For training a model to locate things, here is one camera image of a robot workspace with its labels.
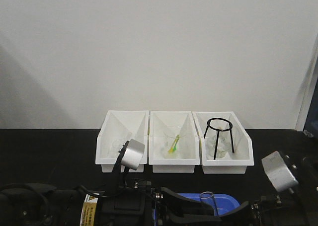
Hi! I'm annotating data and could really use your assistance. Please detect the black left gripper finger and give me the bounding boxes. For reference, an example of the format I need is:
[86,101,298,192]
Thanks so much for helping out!
[160,187,205,216]
[163,202,249,226]

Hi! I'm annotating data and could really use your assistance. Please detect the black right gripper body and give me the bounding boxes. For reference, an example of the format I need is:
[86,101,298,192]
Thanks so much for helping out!
[251,156,318,226]

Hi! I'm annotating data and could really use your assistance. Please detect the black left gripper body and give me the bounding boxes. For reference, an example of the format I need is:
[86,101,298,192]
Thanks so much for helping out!
[98,179,161,226]

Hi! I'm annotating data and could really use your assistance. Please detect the clear glass test tube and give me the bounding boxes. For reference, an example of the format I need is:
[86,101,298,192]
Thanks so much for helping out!
[199,191,219,217]

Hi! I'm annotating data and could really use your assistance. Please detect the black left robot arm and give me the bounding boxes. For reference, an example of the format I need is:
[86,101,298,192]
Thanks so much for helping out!
[0,180,252,226]

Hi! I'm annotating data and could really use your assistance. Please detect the blue plastic tray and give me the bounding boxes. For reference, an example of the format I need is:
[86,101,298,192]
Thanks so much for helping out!
[152,188,240,226]

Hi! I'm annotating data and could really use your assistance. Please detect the yellow plastic spatula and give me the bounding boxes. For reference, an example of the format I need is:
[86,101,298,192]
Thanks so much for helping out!
[168,135,180,153]

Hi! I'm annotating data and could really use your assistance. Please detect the green plastic spatula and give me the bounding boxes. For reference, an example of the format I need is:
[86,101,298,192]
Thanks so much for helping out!
[172,135,180,152]

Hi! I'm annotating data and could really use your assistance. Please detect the middle white storage bin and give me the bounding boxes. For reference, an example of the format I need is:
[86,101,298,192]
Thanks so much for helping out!
[148,111,200,174]

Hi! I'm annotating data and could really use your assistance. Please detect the white storage bin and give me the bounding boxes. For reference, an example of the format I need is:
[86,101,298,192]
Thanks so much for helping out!
[95,110,150,173]
[148,111,200,174]
[192,111,254,174]

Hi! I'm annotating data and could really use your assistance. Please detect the small glassware in left bin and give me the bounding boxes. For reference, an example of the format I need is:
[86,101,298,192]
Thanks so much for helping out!
[109,138,125,158]

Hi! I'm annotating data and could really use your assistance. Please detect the glass beaker in middle bin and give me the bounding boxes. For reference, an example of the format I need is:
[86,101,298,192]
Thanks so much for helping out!
[162,126,185,159]

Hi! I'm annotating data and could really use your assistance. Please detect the right white storage bin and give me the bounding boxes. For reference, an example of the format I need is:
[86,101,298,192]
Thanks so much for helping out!
[192,111,254,174]

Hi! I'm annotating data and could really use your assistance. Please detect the left white storage bin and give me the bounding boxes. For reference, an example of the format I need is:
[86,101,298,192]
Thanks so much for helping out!
[95,110,150,173]

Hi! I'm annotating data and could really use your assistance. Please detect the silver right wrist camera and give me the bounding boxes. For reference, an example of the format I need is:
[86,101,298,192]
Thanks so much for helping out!
[261,151,299,192]

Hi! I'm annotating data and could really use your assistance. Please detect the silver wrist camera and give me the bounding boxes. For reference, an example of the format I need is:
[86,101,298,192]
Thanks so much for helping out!
[120,139,145,170]
[261,151,299,192]

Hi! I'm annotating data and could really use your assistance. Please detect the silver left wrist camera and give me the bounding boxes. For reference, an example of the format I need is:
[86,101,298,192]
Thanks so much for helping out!
[120,139,145,170]

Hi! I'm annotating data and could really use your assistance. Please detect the black wire tripod stand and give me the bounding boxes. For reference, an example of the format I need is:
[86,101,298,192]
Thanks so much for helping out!
[204,117,235,160]

